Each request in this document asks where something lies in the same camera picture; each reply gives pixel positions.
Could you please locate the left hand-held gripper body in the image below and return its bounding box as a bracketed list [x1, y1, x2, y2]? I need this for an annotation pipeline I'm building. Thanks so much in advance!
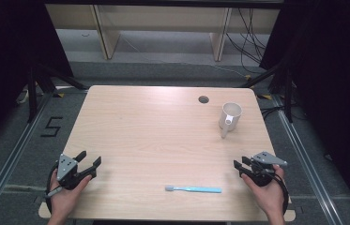
[55, 153, 84, 191]

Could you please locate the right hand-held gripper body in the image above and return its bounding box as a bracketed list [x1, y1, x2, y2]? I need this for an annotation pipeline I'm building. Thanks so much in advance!
[246, 151, 289, 188]

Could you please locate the white cup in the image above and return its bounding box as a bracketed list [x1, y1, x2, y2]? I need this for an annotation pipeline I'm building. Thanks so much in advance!
[218, 101, 243, 140]

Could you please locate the blue toothbrush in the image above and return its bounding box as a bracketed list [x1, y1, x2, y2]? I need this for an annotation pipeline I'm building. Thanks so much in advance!
[164, 185, 223, 194]

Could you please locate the person's left hand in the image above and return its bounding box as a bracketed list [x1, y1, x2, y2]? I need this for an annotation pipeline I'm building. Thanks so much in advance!
[48, 168, 93, 220]

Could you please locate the person's right hand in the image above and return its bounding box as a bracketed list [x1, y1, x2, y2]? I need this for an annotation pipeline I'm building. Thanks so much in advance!
[240, 164, 287, 220]

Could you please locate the black metal stand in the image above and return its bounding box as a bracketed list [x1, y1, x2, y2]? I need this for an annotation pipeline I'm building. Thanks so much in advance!
[26, 63, 90, 124]
[240, 61, 295, 124]

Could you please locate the dark curtain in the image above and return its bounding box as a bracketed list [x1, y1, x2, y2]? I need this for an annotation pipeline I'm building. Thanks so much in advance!
[0, 0, 74, 158]
[259, 0, 350, 218]

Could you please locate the beige wooden furniture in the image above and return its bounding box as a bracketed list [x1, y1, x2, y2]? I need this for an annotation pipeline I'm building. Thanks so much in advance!
[44, 3, 282, 62]

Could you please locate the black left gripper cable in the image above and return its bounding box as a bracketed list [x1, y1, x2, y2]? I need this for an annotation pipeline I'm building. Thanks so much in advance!
[44, 163, 59, 217]

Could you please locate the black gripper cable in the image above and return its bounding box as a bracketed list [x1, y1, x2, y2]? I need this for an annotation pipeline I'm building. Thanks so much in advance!
[269, 172, 290, 217]
[44, 163, 59, 217]

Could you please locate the grey cable plug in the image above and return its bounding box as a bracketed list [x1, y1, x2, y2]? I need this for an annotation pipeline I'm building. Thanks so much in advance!
[44, 186, 64, 199]

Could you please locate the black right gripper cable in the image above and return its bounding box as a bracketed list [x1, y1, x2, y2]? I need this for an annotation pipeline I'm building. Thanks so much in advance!
[269, 172, 290, 217]

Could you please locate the aluminium floor rail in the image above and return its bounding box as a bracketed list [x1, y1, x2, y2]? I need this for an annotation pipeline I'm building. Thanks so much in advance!
[270, 93, 343, 225]
[0, 91, 53, 225]

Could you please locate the black floor cable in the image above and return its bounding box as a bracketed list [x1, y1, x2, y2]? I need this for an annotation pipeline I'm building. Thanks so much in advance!
[259, 105, 309, 122]

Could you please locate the black cable bundle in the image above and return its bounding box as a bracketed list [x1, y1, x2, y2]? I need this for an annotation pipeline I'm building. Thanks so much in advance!
[224, 7, 271, 75]

